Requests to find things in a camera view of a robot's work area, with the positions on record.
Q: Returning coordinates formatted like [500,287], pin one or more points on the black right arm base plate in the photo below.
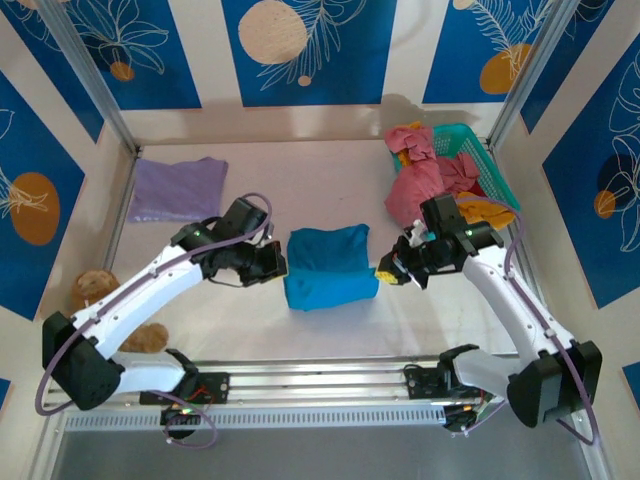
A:
[420,382]

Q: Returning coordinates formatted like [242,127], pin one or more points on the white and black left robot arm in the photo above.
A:
[135,295]

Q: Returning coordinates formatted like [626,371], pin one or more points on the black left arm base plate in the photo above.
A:
[215,387]

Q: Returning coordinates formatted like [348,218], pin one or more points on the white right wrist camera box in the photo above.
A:
[416,235]

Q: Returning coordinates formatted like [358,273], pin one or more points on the blue t-shirt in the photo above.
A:
[325,270]

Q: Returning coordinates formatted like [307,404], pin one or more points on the black controller box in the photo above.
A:
[180,422]
[457,420]

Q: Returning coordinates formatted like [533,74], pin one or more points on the pink t-shirt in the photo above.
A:
[415,190]

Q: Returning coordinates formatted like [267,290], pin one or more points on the aluminium side rail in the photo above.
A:
[495,157]

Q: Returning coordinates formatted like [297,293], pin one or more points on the aluminium frame post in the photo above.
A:
[525,80]
[95,85]

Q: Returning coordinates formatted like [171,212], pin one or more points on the aluminium mounting rails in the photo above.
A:
[325,380]

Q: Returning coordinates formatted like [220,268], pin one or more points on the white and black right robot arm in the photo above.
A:
[505,300]

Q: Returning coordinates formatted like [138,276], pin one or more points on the teal plastic basket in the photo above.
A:
[480,155]

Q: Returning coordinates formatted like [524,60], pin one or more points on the yellow t-shirt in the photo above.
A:
[490,212]

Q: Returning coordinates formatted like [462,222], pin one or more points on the purple folded t-shirt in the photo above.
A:
[175,190]

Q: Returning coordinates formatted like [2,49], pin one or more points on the brown teddy bear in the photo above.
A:
[95,285]

